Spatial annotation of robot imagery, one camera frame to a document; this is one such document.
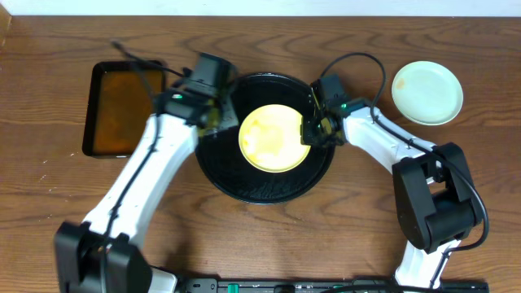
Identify yellow plate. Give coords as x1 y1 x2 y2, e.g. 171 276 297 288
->
238 104 311 173

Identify green plate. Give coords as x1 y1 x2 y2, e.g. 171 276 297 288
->
391 61 464 126

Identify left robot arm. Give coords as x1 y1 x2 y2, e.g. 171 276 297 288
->
54 93 199 292

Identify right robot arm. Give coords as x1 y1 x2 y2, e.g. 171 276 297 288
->
300 98 489 291

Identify round black tray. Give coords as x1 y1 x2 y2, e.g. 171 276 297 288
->
195 72 335 204

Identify black rectangular water tray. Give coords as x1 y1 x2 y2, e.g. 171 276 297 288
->
82 61 152 158

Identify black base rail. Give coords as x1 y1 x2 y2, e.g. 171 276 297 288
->
174 278 490 293

